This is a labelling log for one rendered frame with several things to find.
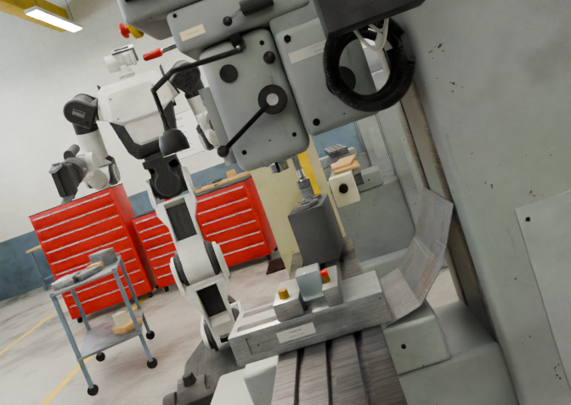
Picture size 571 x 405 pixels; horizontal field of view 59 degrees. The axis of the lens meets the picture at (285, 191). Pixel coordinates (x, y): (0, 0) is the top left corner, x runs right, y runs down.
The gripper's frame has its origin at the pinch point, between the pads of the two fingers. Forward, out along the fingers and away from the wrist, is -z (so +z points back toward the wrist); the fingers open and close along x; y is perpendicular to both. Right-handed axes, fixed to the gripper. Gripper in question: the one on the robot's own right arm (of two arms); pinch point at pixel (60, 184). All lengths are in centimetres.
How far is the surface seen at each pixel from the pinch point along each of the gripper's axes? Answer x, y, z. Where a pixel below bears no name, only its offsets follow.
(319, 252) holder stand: -39, 74, -13
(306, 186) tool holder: -22, 77, 5
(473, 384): -56, 99, -67
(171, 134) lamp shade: 15, 42, -35
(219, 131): 11, 53, -29
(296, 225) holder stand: -29, 69, -9
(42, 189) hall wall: -229, -369, 915
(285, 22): 34, 75, -36
